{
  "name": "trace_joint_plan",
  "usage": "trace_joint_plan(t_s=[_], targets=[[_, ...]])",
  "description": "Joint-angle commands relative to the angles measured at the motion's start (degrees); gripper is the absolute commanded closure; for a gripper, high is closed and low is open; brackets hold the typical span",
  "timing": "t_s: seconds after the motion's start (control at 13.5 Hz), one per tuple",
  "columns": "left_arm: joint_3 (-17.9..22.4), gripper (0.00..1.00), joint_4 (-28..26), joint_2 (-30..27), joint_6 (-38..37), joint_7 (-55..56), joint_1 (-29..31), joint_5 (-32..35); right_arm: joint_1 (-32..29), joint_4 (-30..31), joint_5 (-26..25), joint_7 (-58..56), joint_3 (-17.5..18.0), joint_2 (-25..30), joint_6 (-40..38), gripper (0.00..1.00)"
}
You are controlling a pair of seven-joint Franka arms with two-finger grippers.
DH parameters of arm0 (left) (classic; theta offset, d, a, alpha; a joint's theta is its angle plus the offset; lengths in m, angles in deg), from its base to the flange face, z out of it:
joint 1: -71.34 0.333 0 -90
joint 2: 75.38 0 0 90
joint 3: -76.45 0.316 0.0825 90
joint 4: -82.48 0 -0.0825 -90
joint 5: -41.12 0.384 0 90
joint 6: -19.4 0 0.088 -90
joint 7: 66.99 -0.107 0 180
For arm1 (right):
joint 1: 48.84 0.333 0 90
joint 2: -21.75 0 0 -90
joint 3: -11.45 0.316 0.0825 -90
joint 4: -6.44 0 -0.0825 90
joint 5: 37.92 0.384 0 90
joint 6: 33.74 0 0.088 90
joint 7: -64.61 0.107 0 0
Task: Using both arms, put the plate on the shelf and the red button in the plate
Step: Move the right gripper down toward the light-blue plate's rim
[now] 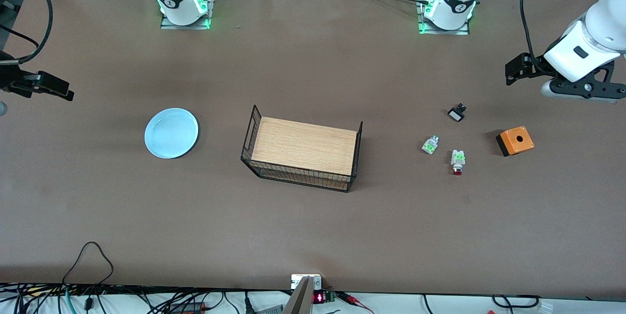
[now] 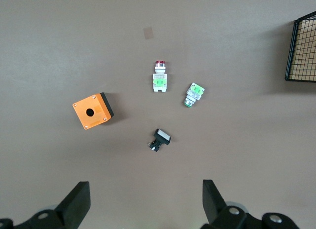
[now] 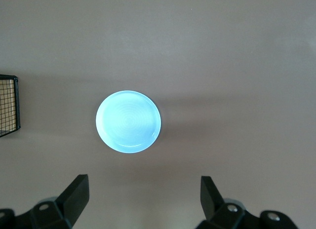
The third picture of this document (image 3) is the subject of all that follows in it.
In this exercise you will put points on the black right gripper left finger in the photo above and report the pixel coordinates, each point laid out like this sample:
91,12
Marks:
71,202

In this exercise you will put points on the light blue round plate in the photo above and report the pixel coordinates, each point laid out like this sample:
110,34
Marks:
128,121

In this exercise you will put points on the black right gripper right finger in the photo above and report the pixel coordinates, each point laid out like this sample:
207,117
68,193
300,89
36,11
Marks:
213,206

